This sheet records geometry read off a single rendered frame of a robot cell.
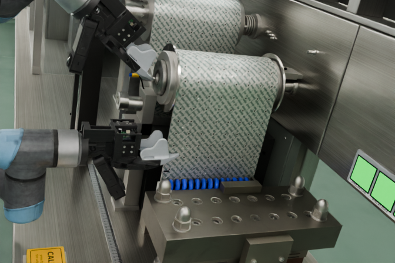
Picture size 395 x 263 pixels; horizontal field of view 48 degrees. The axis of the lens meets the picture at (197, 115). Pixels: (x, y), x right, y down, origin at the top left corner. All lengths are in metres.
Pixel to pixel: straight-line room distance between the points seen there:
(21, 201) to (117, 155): 0.20
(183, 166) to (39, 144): 0.32
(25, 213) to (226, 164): 0.44
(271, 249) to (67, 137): 0.46
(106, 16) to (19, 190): 0.37
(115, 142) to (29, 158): 0.16
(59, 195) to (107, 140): 0.30
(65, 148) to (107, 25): 0.25
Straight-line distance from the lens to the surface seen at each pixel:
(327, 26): 1.03
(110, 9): 0.90
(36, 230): 1.05
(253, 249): 0.91
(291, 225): 0.97
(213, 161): 1.02
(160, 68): 0.94
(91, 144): 0.91
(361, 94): 0.93
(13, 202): 0.94
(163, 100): 0.95
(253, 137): 1.04
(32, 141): 0.88
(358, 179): 0.93
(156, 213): 0.90
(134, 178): 1.08
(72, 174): 1.24
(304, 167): 1.36
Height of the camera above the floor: 1.55
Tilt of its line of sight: 22 degrees down
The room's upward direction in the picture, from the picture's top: 11 degrees clockwise
